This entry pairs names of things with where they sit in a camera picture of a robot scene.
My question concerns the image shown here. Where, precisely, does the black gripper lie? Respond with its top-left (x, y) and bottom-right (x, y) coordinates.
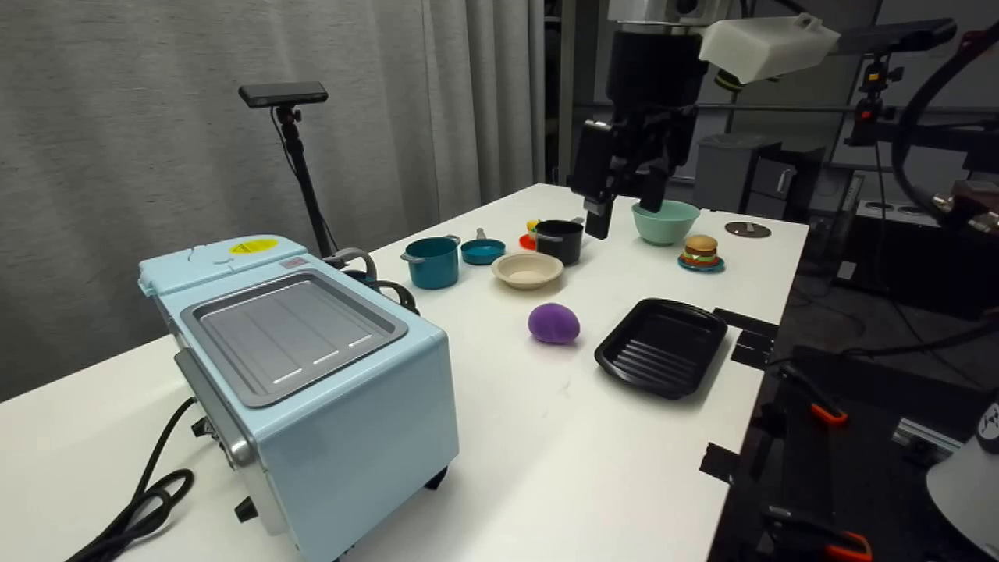
top-left (572, 99), bottom-right (694, 243)

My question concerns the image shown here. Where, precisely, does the purple plush toy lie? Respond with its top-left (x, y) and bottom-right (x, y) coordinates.
top-left (524, 300), bottom-right (587, 351)

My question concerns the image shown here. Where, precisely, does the black toy saucepan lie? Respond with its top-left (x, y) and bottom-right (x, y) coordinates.
top-left (530, 217), bottom-right (587, 270)

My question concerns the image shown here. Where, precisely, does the toy burger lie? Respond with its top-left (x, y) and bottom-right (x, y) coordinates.
top-left (681, 233), bottom-right (724, 270)

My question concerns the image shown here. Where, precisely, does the small blue plate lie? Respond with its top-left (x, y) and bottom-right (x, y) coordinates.
top-left (673, 250), bottom-right (727, 278)

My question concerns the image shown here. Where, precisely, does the cream colored plate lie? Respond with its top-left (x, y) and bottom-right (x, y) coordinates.
top-left (490, 250), bottom-right (567, 293)

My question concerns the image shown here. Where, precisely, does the teal toy frying pan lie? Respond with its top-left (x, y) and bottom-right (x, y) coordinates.
top-left (459, 227), bottom-right (510, 270)

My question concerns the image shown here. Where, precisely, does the teal toy pot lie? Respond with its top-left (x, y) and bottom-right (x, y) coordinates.
top-left (399, 234), bottom-right (464, 293)

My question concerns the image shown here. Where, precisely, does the mint green bowl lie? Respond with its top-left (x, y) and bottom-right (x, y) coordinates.
top-left (631, 198), bottom-right (703, 250)

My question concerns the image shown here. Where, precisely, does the grey cabinet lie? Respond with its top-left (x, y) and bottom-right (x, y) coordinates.
top-left (690, 133), bottom-right (825, 221)

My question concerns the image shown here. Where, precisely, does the silver metal disc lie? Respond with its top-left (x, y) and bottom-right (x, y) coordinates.
top-left (722, 219), bottom-right (775, 240)

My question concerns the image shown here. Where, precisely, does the black ridged tray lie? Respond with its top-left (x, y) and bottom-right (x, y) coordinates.
top-left (590, 298), bottom-right (730, 404)

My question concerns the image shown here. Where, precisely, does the light blue toaster oven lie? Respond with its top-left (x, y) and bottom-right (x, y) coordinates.
top-left (135, 233), bottom-right (463, 562)

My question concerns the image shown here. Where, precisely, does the grey round base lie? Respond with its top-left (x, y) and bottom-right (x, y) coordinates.
top-left (923, 399), bottom-right (999, 560)

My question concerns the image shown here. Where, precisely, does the grey curtain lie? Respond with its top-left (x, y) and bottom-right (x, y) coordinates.
top-left (0, 0), bottom-right (550, 404)

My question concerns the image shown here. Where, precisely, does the black table edge bracket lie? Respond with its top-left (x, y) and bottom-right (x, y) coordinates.
top-left (713, 306), bottom-right (780, 369)
top-left (697, 441), bottom-right (742, 483)

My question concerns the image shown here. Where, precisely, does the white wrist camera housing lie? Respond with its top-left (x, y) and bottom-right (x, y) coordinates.
top-left (697, 11), bottom-right (843, 87)

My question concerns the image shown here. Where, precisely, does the black cable bundle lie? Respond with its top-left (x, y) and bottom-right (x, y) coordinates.
top-left (325, 246), bottom-right (420, 316)

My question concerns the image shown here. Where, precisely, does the camera tripod with red knobs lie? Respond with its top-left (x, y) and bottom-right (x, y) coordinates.
top-left (847, 54), bottom-right (907, 150)

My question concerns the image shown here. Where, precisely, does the orange handled black clamp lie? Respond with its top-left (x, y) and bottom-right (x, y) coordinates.
top-left (769, 363), bottom-right (852, 430)
top-left (762, 503), bottom-right (876, 562)

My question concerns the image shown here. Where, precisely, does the thick black hose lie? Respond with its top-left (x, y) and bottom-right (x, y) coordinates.
top-left (889, 25), bottom-right (999, 221)

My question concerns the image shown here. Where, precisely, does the black camera bar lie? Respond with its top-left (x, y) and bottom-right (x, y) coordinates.
top-left (237, 81), bottom-right (329, 113)
top-left (836, 17), bottom-right (962, 56)

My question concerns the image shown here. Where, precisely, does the black camera stand pole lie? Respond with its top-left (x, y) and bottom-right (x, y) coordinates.
top-left (272, 104), bottom-right (340, 264)

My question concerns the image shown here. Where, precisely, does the black oven power cable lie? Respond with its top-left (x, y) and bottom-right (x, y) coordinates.
top-left (65, 394), bottom-right (199, 562)

